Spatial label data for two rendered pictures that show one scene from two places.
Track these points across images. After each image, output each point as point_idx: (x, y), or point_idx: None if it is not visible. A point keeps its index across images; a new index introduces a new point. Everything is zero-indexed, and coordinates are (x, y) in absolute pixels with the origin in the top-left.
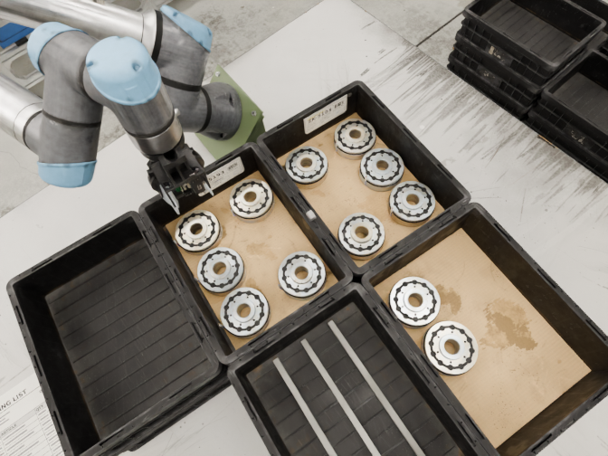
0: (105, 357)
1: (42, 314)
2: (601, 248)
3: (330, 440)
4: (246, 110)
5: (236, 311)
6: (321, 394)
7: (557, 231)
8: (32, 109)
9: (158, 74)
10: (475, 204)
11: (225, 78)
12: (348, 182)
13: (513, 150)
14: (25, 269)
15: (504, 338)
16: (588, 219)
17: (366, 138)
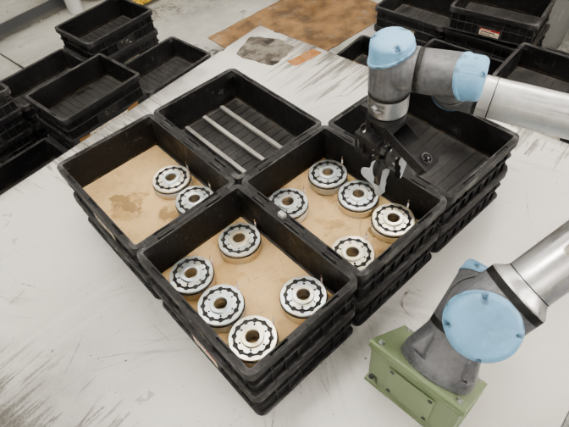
0: (424, 141)
1: (488, 146)
2: (15, 318)
3: (253, 134)
4: (394, 351)
5: (333, 169)
6: (262, 151)
7: (49, 329)
8: (489, 82)
9: (370, 64)
10: (134, 246)
11: (443, 391)
12: (256, 296)
13: (61, 424)
14: (567, 216)
15: (131, 197)
16: (13, 346)
17: (238, 334)
